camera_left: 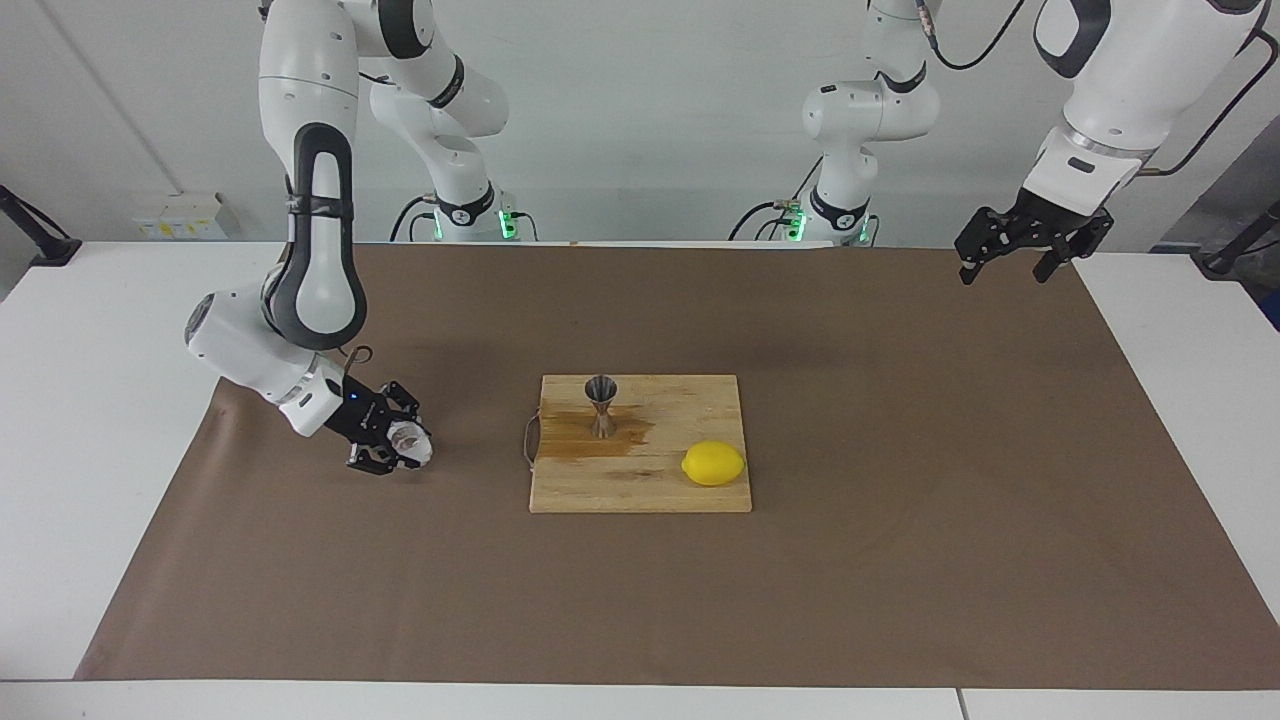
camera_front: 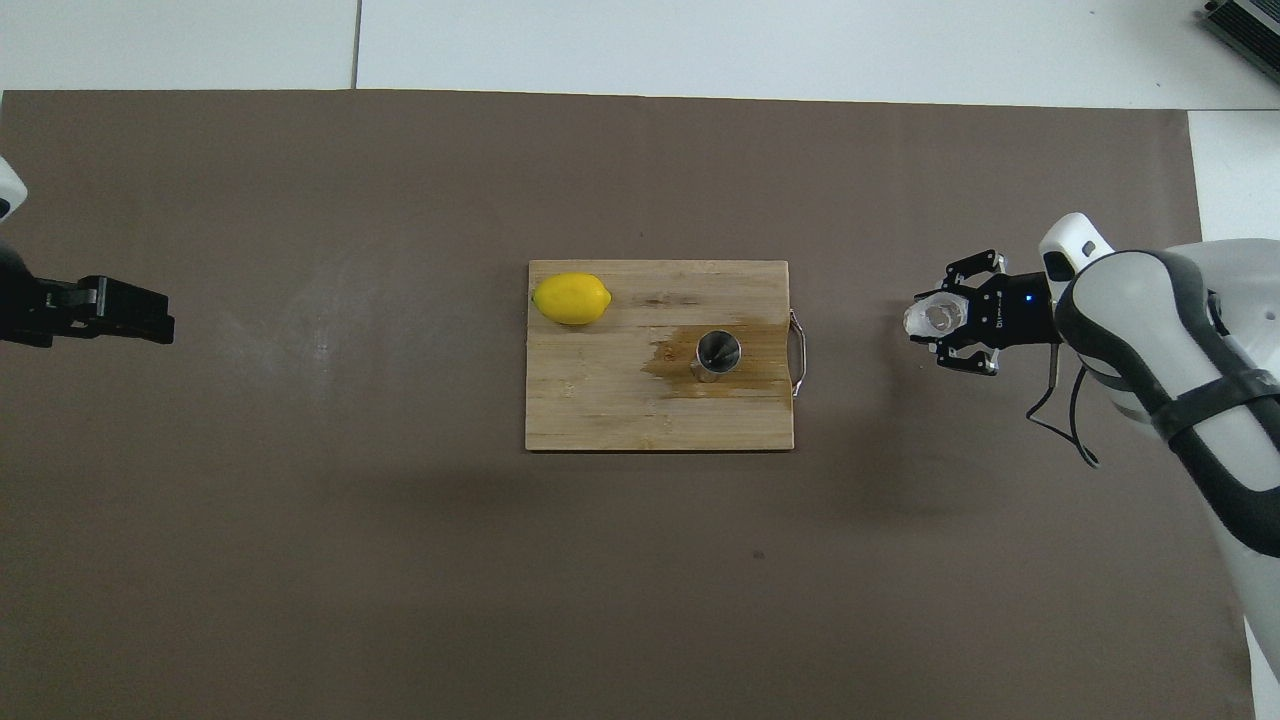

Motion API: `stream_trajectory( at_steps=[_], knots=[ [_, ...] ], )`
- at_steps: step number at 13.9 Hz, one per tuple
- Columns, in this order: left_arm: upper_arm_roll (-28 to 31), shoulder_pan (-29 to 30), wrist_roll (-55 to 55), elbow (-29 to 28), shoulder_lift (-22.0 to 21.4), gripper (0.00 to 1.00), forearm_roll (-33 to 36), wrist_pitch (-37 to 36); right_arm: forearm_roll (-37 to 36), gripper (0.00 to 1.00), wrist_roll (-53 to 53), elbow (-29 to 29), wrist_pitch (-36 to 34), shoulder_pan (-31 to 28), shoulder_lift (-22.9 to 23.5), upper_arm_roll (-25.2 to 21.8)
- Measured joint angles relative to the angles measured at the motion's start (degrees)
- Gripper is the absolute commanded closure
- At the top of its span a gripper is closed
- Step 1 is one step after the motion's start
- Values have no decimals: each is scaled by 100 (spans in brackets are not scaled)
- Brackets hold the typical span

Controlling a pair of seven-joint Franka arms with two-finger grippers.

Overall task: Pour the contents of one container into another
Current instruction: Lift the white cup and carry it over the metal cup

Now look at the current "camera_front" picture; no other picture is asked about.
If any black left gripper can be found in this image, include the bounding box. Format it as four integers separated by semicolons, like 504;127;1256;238
0;244;177;349

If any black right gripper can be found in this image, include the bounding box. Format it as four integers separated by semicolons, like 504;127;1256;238
909;249;1062;377

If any steel jigger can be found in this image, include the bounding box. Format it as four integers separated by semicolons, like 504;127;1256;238
690;330;743;385

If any wooden cutting board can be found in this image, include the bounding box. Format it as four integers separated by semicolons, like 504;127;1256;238
525;260;807;453

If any brown paper table mat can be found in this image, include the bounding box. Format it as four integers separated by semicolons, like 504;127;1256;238
0;90;1251;720

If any yellow lemon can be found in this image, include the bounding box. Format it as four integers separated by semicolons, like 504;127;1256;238
532;272;613;327

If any grey metal device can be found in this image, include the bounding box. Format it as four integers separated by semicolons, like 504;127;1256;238
1203;0;1280;56

